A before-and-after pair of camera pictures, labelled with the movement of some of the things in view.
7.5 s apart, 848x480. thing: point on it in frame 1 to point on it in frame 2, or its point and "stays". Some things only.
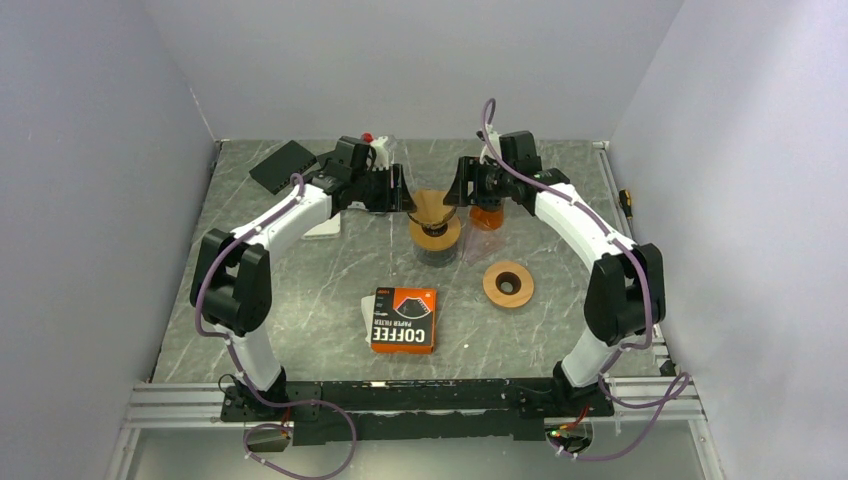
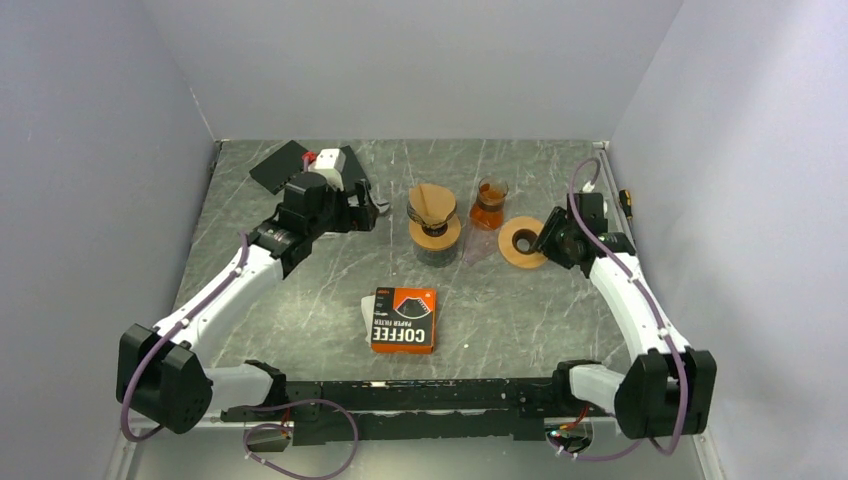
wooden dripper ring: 513,272 to 506,247
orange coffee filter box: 404,320 stays
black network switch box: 275,171 stays
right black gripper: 469,171 to 544,242
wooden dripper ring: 435,243 stays
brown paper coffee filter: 430,207 stays
